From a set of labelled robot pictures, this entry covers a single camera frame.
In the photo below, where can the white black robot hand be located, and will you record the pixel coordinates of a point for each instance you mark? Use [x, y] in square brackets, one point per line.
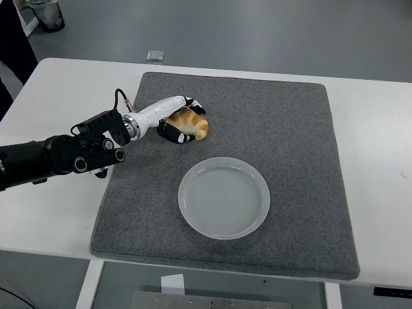
[157, 111]

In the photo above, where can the golden croissant bread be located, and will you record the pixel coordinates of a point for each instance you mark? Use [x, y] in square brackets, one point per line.
[193, 124]

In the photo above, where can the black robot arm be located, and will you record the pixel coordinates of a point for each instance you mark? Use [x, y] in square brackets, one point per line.
[25, 157]

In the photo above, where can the small square metal floor plate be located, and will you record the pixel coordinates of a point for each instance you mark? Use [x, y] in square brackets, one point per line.
[155, 55]

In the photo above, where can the round grey plate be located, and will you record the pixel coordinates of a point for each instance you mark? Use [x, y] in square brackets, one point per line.
[223, 199]

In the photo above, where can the grey metal plate with screws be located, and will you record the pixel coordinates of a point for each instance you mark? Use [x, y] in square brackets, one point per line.
[209, 301]

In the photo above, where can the grey felt mat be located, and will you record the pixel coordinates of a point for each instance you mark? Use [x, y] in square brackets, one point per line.
[257, 122]

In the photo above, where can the black waste bin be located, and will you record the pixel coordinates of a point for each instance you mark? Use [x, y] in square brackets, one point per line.
[48, 16]

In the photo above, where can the person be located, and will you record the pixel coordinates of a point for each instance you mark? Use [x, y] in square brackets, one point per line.
[16, 42]

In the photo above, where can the white paper piece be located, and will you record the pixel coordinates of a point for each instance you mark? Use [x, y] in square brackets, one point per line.
[172, 283]

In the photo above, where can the white table leg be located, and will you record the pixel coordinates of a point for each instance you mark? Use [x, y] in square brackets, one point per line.
[333, 297]
[88, 286]

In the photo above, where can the black table control panel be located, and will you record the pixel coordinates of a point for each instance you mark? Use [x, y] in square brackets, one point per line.
[392, 291]

